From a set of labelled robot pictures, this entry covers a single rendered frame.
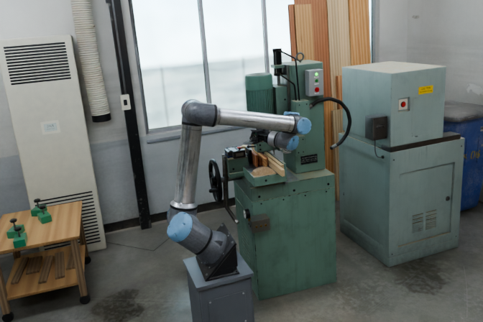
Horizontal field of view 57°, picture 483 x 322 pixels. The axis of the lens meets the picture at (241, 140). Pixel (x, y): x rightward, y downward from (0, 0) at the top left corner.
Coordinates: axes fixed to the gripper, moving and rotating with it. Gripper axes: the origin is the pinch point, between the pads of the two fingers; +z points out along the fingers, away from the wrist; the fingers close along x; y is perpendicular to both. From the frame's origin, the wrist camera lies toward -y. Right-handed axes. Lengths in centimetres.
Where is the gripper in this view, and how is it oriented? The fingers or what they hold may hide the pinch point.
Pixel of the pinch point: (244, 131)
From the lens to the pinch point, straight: 275.1
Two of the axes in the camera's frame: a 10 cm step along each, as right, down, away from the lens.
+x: -0.8, 9.7, 2.2
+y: -5.6, 1.4, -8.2
